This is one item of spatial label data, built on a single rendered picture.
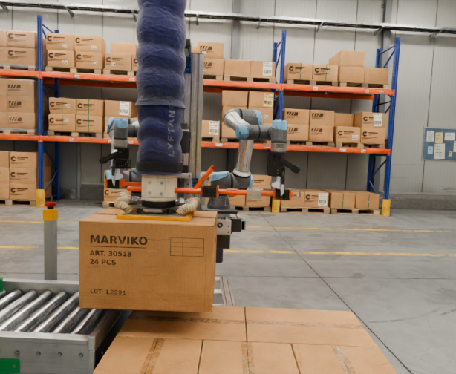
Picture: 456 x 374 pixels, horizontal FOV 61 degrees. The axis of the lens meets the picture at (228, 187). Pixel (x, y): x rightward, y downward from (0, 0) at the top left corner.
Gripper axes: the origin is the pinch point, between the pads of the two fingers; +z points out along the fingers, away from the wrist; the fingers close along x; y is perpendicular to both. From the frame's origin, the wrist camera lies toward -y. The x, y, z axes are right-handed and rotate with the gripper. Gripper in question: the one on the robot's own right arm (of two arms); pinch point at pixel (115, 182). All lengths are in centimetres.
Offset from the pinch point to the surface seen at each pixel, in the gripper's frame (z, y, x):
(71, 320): 66, -10, -33
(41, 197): 107, -369, 638
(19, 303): 67, -46, -15
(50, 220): 27, -46, 20
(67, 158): 23, -370, 776
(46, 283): 61, -40, 3
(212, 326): 65, 60, -33
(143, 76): -53, 23, -36
